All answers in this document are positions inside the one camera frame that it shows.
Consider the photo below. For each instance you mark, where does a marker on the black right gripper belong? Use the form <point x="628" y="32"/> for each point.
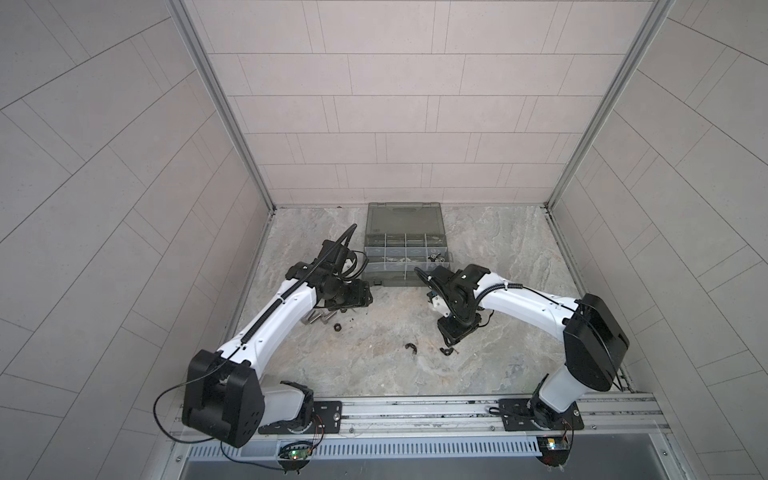
<point x="449" y="335"/>

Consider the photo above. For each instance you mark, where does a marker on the right circuit board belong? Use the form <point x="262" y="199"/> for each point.
<point x="554" y="451"/>

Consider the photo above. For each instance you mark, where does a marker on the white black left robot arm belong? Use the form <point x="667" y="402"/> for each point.
<point x="224" y="397"/>

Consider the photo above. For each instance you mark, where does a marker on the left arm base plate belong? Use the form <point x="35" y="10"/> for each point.
<point x="321" y="416"/>

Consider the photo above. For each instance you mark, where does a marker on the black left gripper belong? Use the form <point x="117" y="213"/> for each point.
<point x="358" y="296"/>

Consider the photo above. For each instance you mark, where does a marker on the grey compartment organizer box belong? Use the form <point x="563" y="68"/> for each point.
<point x="399" y="237"/>

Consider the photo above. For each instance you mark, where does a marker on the aluminium front rail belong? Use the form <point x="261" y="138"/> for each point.
<point x="444" y="416"/>

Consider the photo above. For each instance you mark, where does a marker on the left green circuit board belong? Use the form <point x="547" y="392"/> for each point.
<point x="296" y="451"/>

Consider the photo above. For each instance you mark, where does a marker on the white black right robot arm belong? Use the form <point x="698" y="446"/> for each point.
<point x="594" y="343"/>

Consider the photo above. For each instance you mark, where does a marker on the silver spacer cluster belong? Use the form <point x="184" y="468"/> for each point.
<point x="317" y="315"/>

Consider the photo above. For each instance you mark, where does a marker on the white vent grille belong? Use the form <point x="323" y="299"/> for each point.
<point x="381" y="448"/>

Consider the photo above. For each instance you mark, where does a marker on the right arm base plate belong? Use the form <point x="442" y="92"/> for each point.
<point x="518" y="415"/>

